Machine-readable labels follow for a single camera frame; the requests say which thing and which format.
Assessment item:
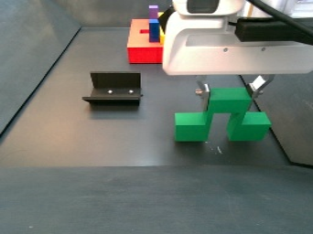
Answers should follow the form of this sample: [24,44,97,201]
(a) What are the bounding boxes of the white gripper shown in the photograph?
[163,0,313,111]

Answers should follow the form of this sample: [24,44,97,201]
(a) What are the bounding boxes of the green stepped block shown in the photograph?
[175,88,271,142]

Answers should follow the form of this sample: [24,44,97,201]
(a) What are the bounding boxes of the red puzzle board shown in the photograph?
[127,19,163,64]

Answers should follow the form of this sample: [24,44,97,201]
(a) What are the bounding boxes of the yellow block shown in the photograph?
[158,12,164,45]

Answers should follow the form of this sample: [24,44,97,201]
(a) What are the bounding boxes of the blue block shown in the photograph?
[150,19,160,42]

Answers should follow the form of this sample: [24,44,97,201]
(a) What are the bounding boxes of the purple block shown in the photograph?
[148,5,159,19]

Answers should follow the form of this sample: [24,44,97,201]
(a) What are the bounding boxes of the black cable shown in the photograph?
[246,0,313,37]

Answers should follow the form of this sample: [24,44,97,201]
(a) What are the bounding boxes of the black angle bracket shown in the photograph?
[81,71,142,105]

